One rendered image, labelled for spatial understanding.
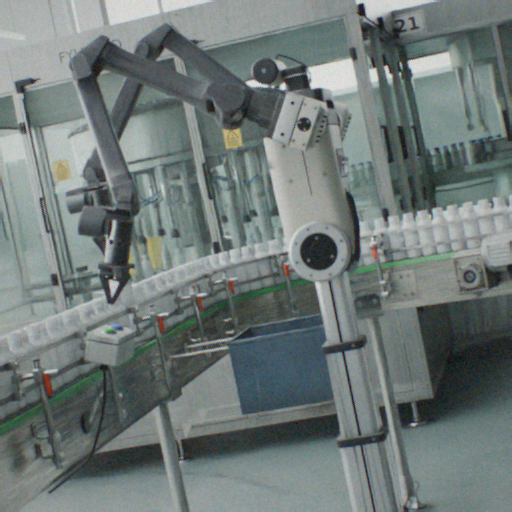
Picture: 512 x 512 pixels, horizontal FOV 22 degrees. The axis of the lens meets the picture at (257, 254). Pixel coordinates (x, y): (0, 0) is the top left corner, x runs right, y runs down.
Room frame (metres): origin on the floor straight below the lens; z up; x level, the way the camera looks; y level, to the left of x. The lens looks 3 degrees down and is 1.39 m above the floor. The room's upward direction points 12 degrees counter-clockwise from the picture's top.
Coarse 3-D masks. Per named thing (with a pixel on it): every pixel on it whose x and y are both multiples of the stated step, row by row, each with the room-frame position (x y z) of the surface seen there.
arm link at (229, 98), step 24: (96, 48) 3.29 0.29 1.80; (120, 48) 3.30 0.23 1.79; (72, 72) 3.26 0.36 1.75; (96, 72) 3.34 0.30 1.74; (120, 72) 3.30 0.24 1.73; (144, 72) 3.27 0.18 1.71; (168, 72) 3.27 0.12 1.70; (192, 96) 3.23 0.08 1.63; (216, 96) 3.20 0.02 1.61; (240, 96) 3.20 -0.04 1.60; (216, 120) 3.26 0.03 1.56
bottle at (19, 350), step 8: (8, 336) 2.98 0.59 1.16; (16, 336) 2.98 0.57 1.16; (16, 344) 2.98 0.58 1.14; (16, 352) 2.97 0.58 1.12; (24, 352) 2.97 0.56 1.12; (24, 368) 2.97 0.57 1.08; (32, 368) 2.99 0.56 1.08; (24, 384) 2.97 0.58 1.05; (32, 392) 2.97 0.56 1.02; (32, 400) 2.97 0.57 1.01
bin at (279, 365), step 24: (240, 336) 3.99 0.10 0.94; (264, 336) 3.81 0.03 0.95; (288, 336) 3.79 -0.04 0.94; (312, 336) 3.78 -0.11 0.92; (168, 360) 3.92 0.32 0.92; (240, 360) 3.83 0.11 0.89; (264, 360) 3.81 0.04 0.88; (288, 360) 3.80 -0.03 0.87; (312, 360) 3.78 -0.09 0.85; (240, 384) 3.83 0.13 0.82; (264, 384) 3.81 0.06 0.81; (288, 384) 3.80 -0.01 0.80; (312, 384) 3.78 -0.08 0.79; (264, 408) 3.82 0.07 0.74
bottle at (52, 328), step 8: (48, 320) 3.21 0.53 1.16; (56, 320) 3.22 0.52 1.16; (48, 328) 3.21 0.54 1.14; (56, 328) 3.21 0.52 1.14; (56, 336) 3.20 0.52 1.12; (64, 336) 3.22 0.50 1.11; (64, 344) 3.21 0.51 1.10; (56, 352) 3.20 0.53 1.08; (64, 352) 3.21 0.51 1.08; (64, 360) 3.20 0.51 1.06; (64, 376) 3.20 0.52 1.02; (72, 376) 3.22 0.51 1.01; (64, 384) 3.20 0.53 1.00
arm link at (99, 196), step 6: (102, 186) 3.80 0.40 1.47; (84, 192) 3.79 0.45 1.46; (90, 192) 3.79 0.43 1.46; (96, 192) 3.78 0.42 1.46; (102, 192) 3.78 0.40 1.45; (108, 192) 3.79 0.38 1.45; (90, 198) 3.81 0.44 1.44; (96, 198) 3.78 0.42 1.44; (102, 198) 3.78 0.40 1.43; (108, 198) 3.79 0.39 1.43; (90, 204) 3.81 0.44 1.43; (96, 204) 3.78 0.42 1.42; (102, 204) 3.78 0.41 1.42; (108, 204) 3.78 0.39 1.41
